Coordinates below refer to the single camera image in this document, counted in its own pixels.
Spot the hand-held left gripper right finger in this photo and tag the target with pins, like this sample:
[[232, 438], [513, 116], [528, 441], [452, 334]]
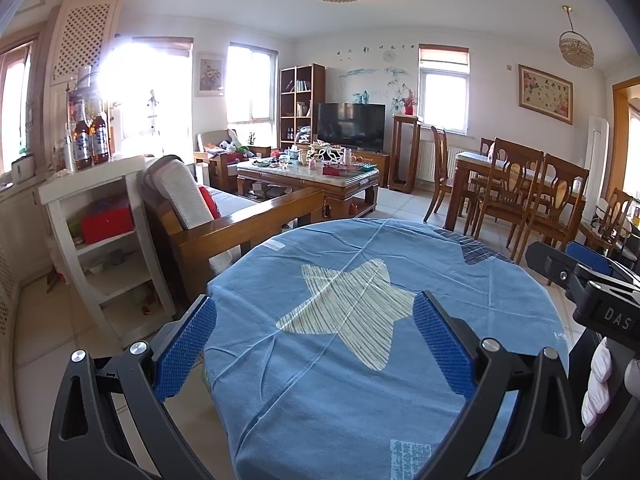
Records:
[[445, 345]]

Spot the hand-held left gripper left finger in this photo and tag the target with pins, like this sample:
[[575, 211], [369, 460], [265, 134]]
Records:
[[185, 350]]

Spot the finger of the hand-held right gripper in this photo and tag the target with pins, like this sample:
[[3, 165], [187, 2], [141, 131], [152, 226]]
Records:
[[550, 262], [587, 257]]

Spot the person's right hand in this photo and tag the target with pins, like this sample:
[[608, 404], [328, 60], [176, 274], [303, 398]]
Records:
[[600, 385]]

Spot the wooden dining chair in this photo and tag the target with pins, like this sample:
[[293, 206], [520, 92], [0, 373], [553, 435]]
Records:
[[555, 210], [510, 195], [440, 170], [612, 215]]

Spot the white standing air conditioner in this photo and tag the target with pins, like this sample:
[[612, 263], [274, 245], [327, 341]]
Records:
[[598, 155]]

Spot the blue star print tablecloth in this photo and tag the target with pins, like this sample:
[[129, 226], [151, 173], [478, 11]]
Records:
[[300, 400]]

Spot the wooden sofa with white cushions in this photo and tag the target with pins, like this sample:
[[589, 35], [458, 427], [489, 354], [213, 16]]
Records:
[[225, 225]]

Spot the wooden dining table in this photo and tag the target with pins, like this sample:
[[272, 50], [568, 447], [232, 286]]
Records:
[[467, 160]]

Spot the red storage box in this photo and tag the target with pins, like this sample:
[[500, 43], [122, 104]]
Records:
[[107, 222]]

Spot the red pillow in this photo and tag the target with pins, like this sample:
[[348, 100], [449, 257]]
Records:
[[209, 202]]

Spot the large framed flower picture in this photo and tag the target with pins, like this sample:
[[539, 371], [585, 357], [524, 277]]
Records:
[[545, 92]]

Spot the tall wooden plant stand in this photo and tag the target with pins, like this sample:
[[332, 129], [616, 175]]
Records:
[[405, 155]]

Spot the wooden television stand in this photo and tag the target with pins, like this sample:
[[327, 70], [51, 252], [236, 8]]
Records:
[[380, 165]]

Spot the window with red blind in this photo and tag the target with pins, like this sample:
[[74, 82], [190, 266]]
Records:
[[445, 100]]

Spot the white shelf unit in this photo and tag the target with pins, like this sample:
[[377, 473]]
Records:
[[90, 180]]

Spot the wooden coffee table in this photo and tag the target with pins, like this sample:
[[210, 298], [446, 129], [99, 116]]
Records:
[[310, 187]]

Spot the wooden armchair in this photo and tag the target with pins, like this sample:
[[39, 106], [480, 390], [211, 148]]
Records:
[[215, 145]]

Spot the hanging pendant lamp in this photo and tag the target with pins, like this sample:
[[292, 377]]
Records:
[[576, 45]]

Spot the red potted flower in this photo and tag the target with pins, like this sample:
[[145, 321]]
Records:
[[409, 102]]

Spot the pile of small household items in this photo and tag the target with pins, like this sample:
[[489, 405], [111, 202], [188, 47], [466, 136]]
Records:
[[320, 160]]

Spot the brown drink bottle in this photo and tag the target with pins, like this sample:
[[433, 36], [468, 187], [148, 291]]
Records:
[[81, 142], [100, 137]]

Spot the flat screen television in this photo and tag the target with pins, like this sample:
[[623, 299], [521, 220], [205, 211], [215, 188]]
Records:
[[352, 127]]

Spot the large bright window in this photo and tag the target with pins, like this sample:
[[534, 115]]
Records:
[[160, 90]]

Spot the wooden bookshelf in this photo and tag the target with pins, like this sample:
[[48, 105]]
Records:
[[302, 105]]

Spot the narrow window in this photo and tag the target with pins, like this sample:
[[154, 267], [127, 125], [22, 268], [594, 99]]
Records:
[[250, 85]]

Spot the small framed flower picture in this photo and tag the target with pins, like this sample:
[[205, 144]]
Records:
[[210, 75]]

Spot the white lattice cabinet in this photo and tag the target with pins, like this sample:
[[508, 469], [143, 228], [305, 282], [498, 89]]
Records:
[[80, 35]]

